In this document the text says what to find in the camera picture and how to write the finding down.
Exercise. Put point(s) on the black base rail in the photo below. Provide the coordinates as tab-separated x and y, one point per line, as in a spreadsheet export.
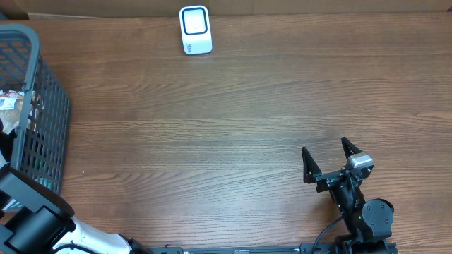
240	250

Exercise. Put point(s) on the grey plastic shopping basket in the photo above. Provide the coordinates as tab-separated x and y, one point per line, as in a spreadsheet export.
39	148

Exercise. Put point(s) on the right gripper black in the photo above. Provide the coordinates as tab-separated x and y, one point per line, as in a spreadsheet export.
311	171

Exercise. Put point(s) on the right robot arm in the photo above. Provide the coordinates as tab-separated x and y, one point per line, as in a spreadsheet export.
368	222

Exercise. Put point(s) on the white barcode scanner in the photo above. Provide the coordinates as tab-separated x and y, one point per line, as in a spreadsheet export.
195	30

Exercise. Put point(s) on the teal snack packet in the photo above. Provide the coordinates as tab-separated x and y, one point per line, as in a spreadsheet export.
41	180

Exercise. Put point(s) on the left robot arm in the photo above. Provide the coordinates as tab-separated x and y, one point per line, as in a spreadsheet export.
46	223

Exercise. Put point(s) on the brown white snack bag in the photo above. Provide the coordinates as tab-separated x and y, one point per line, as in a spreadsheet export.
11	108

